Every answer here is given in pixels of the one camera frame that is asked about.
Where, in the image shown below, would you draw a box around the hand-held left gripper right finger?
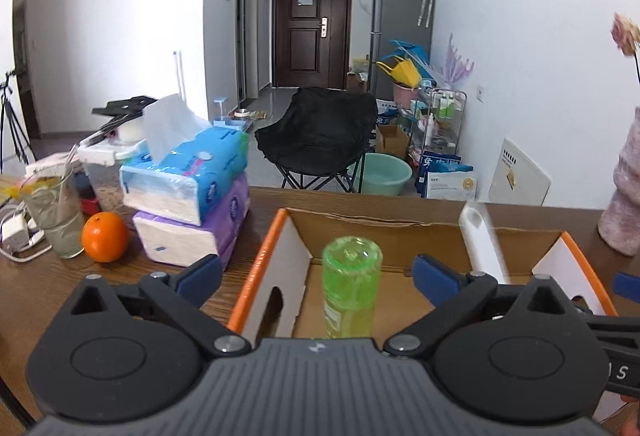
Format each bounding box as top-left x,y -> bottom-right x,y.
382,253 -> 581,359

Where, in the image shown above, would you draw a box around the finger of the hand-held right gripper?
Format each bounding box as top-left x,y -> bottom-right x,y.
614,271 -> 640,301

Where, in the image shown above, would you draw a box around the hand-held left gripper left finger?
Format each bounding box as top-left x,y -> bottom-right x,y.
60,254 -> 253,360

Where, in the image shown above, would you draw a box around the printed cardboard box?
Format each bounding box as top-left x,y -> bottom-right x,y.
227,207 -> 621,342

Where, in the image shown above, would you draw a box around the green spray bottle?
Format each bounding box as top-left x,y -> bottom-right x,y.
322,237 -> 383,339

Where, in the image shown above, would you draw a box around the purple tissue pack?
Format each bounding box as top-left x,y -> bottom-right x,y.
132,173 -> 251,269

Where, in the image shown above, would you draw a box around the pink stone vase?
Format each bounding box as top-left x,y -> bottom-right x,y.
597,106 -> 640,257

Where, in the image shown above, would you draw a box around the white printed bag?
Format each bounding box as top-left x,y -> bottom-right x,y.
425,170 -> 478,202

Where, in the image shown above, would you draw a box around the orange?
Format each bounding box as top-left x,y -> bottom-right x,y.
81,211 -> 130,263

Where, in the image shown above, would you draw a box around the blue tissue pack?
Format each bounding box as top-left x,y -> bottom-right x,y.
119,94 -> 251,227

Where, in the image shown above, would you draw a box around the green basin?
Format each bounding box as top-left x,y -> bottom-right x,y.
347,152 -> 413,196

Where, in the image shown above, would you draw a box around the blue printed bag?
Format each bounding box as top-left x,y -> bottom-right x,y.
417,150 -> 475,174

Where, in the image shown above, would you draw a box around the clear food container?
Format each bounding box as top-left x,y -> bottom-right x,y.
75,136 -> 146,212

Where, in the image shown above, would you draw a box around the white board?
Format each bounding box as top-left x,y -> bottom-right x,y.
488,137 -> 552,207

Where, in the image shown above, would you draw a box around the brown cardboard box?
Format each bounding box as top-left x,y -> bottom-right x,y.
375,123 -> 413,160

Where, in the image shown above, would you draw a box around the glass cup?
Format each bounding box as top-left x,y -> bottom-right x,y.
20,173 -> 86,259

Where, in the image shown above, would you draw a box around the white tissue roll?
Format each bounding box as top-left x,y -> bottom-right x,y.
117,119 -> 146,142

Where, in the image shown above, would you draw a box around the blue white package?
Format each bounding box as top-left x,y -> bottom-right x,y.
376,99 -> 401,127

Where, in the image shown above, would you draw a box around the black folded stand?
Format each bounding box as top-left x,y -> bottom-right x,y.
92,95 -> 161,127

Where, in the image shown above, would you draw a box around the white flat box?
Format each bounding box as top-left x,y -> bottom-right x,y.
25,153 -> 81,177

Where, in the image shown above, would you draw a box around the black folding chair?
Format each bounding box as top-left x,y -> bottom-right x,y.
255,86 -> 378,192

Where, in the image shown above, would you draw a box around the white charger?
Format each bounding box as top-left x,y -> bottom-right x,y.
0,215 -> 32,252

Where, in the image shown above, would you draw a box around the pink bucket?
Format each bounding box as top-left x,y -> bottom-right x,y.
392,81 -> 421,109

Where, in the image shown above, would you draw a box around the yellow flat object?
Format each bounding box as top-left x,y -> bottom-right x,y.
0,176 -> 31,203

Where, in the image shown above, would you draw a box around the yellow bag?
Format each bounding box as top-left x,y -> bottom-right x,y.
376,58 -> 423,87

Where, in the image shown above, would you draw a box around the blue folded item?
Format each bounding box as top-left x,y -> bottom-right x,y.
389,39 -> 431,67

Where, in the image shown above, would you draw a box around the black tripod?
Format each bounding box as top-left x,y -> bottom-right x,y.
0,71 -> 31,172

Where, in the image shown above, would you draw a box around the dark brown door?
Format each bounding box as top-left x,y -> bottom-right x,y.
272,0 -> 353,90

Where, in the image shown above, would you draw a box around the grey refrigerator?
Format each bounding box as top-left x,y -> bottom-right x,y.
369,0 -> 436,97

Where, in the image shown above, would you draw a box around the white plastic handle tool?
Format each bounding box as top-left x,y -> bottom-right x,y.
459,202 -> 511,284

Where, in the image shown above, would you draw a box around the metal wire rack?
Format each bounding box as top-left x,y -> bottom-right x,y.
410,86 -> 467,167

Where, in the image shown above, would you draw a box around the purple wall hangers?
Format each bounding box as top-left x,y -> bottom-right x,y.
442,34 -> 475,84

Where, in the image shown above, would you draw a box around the wooden doorway frame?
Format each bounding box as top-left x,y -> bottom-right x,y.
237,0 -> 261,104

